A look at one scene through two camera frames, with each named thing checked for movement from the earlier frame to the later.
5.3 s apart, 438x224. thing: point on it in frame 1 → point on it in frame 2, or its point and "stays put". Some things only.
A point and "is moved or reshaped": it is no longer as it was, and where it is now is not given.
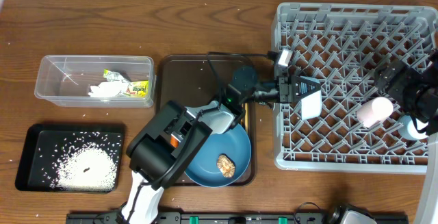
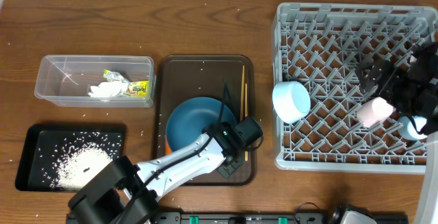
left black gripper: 285,89 → 231,164
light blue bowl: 311,106 → 291,101
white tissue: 108,89 stays put
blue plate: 235,142 is moved or reshaped
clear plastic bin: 96,81 stays put
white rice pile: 86,168 stays put
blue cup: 407,127 stays put
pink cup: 374,111 stays put
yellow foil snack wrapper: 138,88 stays put
